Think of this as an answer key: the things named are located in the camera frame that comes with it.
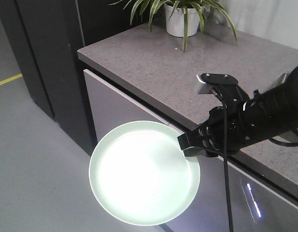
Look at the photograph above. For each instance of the white plant pot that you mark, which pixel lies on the white plant pot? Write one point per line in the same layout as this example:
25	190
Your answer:
174	21

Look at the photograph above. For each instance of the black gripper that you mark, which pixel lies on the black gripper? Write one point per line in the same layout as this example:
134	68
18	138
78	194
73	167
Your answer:
220	134

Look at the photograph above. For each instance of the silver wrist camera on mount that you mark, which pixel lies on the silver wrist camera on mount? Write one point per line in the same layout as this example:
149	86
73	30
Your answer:
223	86

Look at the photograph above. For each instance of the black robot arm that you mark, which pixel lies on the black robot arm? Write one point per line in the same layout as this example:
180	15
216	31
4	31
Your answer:
241	121

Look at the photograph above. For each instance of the dark tall cabinet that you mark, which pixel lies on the dark tall cabinet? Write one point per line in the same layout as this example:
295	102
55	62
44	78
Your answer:
45	36

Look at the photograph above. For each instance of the green spider plant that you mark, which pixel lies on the green spider plant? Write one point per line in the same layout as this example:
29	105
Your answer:
203	8

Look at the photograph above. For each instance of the light green round plate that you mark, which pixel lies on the light green round plate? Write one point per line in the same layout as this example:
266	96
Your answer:
139	174

